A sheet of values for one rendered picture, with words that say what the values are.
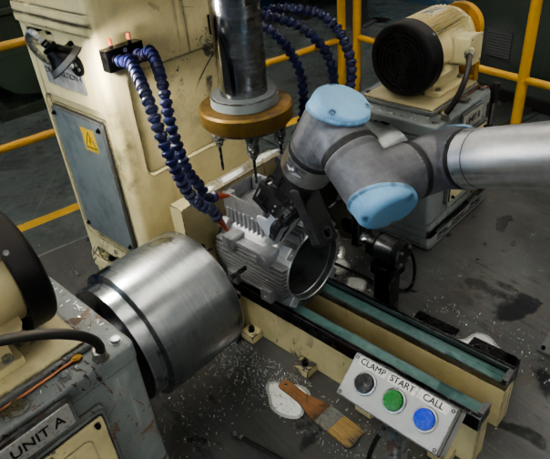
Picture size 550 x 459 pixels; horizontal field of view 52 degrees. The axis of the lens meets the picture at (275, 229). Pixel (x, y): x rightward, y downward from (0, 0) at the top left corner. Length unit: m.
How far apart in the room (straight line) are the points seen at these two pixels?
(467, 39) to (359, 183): 0.78
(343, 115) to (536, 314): 0.79
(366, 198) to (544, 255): 0.91
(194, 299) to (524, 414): 0.67
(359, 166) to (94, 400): 0.50
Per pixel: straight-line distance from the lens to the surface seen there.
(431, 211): 1.52
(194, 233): 1.19
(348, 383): 0.89
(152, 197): 1.25
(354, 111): 0.84
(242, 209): 1.16
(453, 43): 1.53
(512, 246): 1.64
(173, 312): 0.95
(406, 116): 1.45
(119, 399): 0.91
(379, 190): 0.78
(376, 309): 1.21
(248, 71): 1.04
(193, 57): 1.25
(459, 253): 1.58
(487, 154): 0.79
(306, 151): 0.87
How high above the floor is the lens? 1.74
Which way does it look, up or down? 34 degrees down
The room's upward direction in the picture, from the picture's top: 5 degrees counter-clockwise
